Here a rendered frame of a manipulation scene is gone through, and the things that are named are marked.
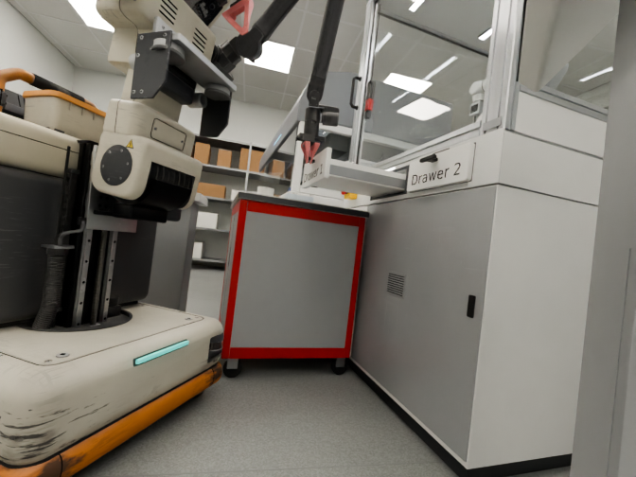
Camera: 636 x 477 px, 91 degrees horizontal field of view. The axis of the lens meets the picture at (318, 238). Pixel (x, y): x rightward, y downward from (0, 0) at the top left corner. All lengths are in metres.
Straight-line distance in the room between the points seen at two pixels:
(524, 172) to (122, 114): 1.05
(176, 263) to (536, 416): 1.48
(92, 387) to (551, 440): 1.20
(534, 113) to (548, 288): 0.48
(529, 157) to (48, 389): 1.21
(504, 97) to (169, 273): 1.47
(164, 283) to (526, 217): 1.47
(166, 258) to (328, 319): 0.82
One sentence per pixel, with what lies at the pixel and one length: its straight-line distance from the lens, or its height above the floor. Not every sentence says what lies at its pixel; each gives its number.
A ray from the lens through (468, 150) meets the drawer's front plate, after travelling 1.02.
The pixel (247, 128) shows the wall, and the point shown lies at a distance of 5.67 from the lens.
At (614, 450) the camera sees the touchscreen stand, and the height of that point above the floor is 0.44.
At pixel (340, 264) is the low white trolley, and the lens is 1.39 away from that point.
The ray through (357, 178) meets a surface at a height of 0.84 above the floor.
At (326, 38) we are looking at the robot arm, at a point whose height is 1.28.
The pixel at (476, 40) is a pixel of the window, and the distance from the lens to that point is 1.23.
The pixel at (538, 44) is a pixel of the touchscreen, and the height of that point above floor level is 0.94.
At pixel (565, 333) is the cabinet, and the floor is 0.42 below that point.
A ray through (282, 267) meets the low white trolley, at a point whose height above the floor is 0.47.
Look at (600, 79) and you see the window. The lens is 1.36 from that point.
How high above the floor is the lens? 0.59
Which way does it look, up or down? 1 degrees up
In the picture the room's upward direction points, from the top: 7 degrees clockwise
